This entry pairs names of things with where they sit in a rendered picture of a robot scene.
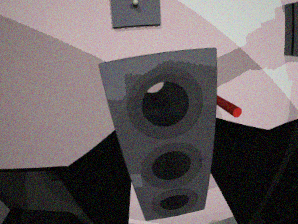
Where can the dark red peg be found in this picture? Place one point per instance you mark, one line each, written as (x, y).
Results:
(229, 107)

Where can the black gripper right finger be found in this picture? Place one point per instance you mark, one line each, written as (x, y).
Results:
(248, 163)

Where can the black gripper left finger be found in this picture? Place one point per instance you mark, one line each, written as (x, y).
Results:
(96, 189)

